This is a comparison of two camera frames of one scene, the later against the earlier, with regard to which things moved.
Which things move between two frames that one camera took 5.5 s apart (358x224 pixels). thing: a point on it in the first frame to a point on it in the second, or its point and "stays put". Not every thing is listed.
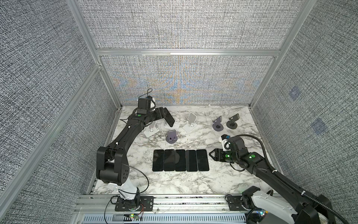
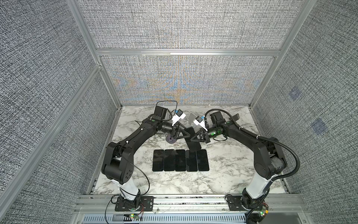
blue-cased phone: (202, 160) stays put
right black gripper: (218, 153) to (203, 135)
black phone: (169, 160) stays put
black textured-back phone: (168, 118) to (193, 145)
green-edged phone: (191, 160) stays put
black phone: (180, 160) stays put
